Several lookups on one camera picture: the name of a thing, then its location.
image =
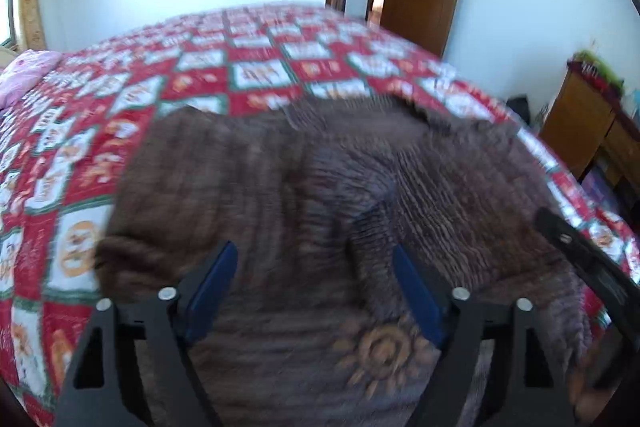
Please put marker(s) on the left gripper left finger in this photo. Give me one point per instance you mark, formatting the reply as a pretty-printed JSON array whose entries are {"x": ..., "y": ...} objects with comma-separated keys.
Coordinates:
[{"x": 103, "y": 384}]

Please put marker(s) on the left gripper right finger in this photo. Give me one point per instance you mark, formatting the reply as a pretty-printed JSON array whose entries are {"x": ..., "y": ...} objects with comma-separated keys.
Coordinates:
[{"x": 495, "y": 367}]

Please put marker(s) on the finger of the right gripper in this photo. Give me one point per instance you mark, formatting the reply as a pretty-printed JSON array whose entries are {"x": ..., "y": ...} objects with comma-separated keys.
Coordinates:
[{"x": 618, "y": 293}]

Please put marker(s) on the brown knitted sun sweater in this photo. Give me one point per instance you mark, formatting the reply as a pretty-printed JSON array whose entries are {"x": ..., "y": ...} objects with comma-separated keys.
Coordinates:
[{"x": 315, "y": 331}]

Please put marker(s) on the dark clothes on floor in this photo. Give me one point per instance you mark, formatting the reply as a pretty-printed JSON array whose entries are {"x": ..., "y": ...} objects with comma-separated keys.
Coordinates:
[{"x": 520, "y": 106}]

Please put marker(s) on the clothes pile on dresser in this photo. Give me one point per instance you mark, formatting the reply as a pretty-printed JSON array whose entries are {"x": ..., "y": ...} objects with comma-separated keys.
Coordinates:
[{"x": 594, "y": 68}]

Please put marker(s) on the person's right hand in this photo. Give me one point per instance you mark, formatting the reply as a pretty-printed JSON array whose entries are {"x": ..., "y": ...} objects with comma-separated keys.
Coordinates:
[{"x": 604, "y": 386}]

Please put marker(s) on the wooden dresser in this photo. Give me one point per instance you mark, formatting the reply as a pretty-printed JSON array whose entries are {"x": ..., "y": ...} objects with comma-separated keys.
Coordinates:
[{"x": 586, "y": 122}]

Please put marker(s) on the red checkered bear quilt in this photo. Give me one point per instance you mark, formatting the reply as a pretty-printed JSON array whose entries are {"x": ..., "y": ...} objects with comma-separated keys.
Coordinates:
[{"x": 64, "y": 144}]

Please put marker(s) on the pink pillow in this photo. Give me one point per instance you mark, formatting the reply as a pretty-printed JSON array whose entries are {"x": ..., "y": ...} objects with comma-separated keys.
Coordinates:
[{"x": 24, "y": 72}]

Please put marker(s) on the yellow patterned curtain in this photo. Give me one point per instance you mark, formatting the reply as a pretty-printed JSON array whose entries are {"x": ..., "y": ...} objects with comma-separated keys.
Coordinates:
[{"x": 30, "y": 33}]

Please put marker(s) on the window with frame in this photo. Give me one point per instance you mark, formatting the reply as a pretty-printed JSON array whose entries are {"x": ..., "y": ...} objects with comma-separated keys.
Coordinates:
[{"x": 7, "y": 27}]

